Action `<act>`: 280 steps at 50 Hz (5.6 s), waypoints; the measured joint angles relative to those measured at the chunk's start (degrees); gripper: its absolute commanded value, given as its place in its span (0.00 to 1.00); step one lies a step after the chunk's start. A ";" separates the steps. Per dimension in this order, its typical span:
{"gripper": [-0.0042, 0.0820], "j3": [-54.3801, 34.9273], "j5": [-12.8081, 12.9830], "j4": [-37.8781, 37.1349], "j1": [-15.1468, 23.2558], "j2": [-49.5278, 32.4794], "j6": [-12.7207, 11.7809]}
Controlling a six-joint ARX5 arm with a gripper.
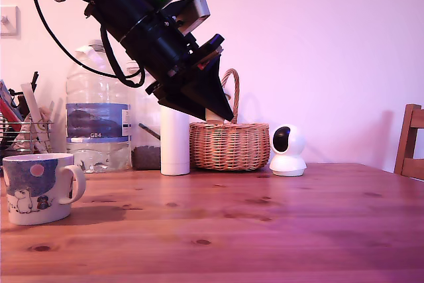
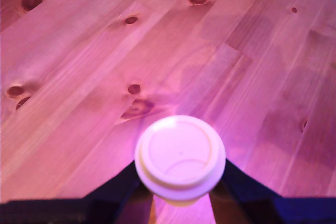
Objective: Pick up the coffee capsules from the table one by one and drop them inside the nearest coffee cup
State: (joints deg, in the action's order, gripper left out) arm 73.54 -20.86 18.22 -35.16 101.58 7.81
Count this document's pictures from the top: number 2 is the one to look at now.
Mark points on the white coffee capsule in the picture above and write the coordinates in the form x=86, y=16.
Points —
x=180, y=155

